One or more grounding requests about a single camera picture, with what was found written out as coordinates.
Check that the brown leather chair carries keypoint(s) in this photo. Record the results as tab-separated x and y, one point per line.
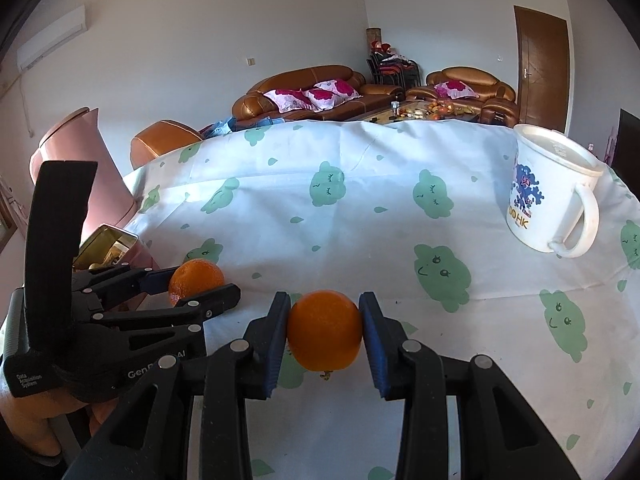
165	137

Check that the black television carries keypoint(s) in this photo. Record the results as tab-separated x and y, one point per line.
631	140

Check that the tall floor vase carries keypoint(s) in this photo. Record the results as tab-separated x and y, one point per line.
373	37

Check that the blue plaid cloth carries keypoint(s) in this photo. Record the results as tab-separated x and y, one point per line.
235	126

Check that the pink electric kettle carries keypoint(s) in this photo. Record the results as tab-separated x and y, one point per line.
107	195

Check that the white mug with blue print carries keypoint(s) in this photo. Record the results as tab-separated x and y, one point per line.
545	195

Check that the stacked dark chairs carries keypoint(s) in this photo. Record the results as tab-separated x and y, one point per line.
395	65

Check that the orange tangerine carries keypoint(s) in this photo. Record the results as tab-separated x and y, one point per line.
197	277

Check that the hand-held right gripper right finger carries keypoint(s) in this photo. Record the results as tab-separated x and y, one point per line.
380	355

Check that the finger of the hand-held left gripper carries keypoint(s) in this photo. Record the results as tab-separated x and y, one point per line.
200	305
155	281

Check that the small orange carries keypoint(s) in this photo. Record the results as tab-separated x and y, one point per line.
325	330

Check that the pink metal tin box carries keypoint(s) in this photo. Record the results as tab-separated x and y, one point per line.
142	255

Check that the brown leather armchair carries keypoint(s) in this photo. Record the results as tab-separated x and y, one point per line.
475	76

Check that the brown wooden door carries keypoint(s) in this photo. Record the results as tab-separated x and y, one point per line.
542	65

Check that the glass coffee table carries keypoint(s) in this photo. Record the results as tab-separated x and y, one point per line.
415	111

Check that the white tablecloth with green clouds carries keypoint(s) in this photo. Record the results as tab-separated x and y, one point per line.
350	240

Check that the white air conditioner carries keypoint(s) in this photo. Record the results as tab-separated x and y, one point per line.
50	37

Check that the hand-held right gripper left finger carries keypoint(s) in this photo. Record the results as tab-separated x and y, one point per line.
277	350

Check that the brown leather sofa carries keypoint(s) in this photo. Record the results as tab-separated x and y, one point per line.
310	74

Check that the pink floral cushion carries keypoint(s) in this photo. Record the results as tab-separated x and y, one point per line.
287	100
455	89
332	94

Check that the person's left hand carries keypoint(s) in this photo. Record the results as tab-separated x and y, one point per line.
25	420

